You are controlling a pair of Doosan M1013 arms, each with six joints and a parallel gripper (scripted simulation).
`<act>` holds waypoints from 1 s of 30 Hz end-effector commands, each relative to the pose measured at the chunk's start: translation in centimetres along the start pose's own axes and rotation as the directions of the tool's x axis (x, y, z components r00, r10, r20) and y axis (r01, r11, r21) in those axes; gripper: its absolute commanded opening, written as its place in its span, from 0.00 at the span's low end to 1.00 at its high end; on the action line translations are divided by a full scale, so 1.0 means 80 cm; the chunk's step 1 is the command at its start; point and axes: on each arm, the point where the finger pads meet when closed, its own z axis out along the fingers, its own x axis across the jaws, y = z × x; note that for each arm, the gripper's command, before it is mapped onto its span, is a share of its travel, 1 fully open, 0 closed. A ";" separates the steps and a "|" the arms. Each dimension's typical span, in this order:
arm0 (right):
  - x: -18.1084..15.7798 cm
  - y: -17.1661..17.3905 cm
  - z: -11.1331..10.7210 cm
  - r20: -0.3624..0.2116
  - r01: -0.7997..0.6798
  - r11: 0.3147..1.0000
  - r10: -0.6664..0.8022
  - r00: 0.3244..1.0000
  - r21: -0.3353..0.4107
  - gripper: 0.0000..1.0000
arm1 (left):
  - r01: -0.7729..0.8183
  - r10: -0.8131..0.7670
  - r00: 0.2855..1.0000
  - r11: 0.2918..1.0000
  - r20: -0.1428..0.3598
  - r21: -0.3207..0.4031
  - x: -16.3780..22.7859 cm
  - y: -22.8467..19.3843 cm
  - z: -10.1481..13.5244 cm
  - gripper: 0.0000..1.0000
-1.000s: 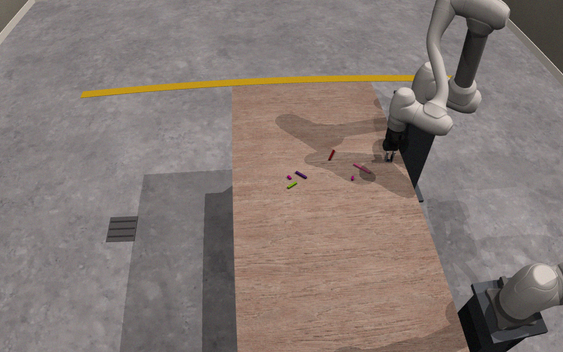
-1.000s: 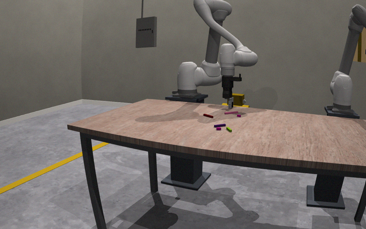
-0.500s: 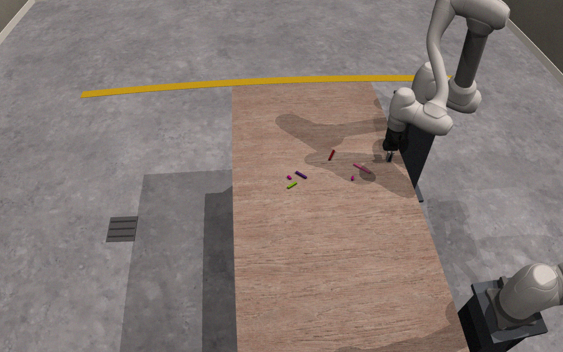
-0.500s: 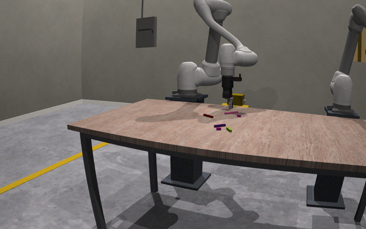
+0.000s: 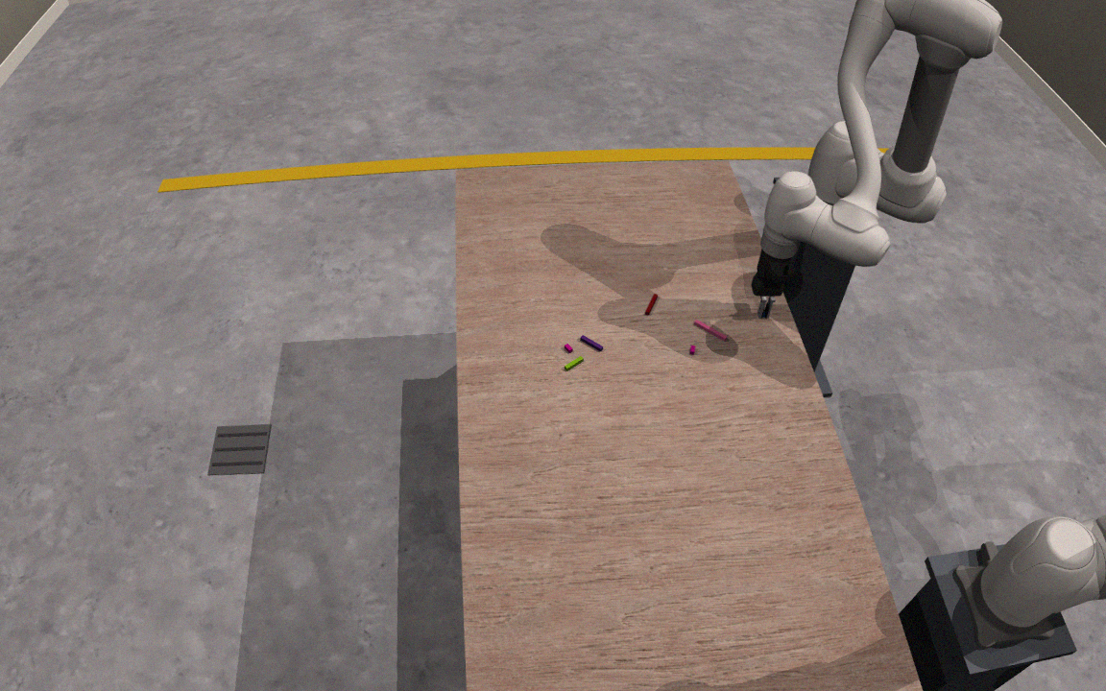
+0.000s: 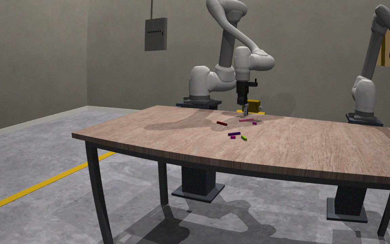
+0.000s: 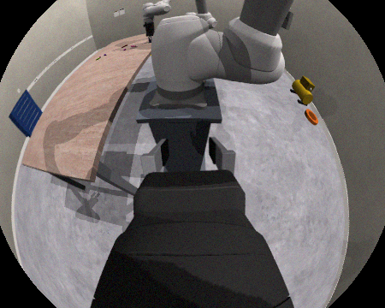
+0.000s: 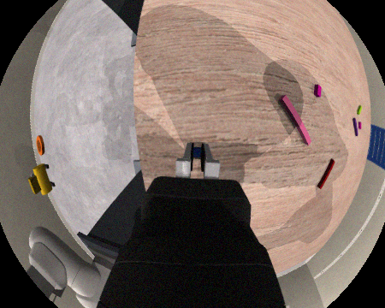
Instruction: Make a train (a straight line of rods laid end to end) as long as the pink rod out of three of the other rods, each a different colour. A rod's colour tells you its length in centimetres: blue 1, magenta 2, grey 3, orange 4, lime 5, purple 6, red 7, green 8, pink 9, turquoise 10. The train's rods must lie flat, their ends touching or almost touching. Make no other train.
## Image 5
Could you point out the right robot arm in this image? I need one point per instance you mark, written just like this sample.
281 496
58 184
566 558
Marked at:
901 182

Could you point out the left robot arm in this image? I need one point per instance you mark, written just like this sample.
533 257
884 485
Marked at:
1050 565

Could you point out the purple rod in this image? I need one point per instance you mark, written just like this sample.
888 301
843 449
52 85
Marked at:
591 343

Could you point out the pink rod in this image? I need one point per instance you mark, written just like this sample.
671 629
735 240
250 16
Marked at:
711 330

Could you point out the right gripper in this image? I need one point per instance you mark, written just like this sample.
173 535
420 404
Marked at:
781 270

